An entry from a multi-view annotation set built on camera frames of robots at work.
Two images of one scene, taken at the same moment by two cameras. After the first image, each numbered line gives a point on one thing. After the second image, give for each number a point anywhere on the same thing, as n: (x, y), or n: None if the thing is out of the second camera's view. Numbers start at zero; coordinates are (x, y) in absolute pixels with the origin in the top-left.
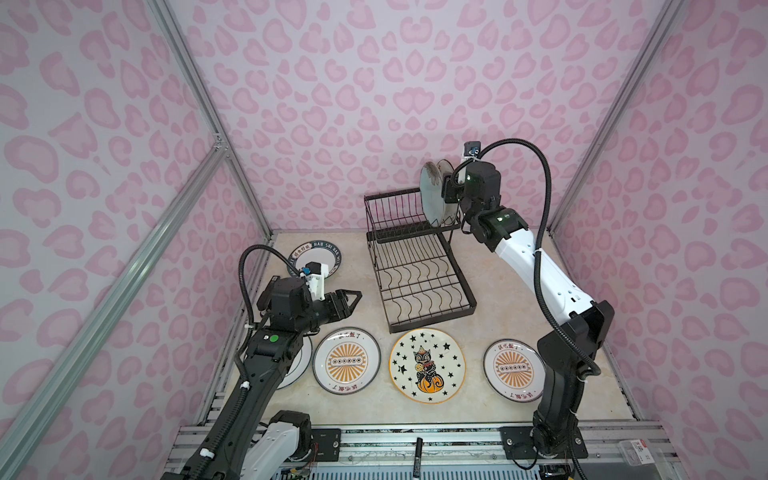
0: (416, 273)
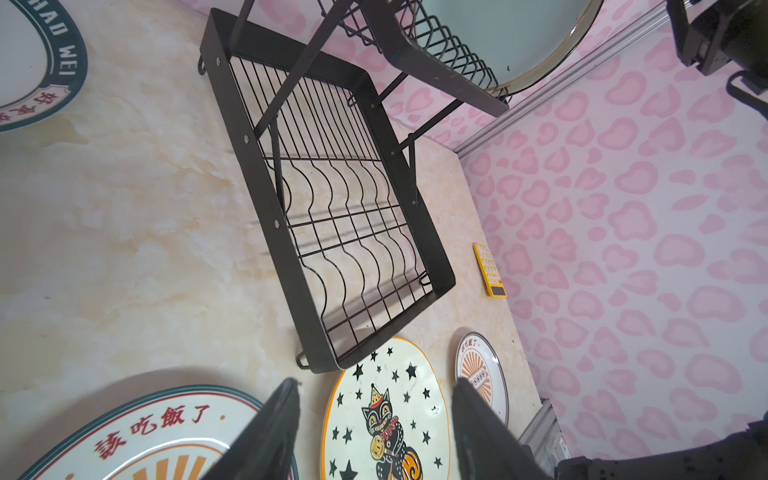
0: (319, 143)
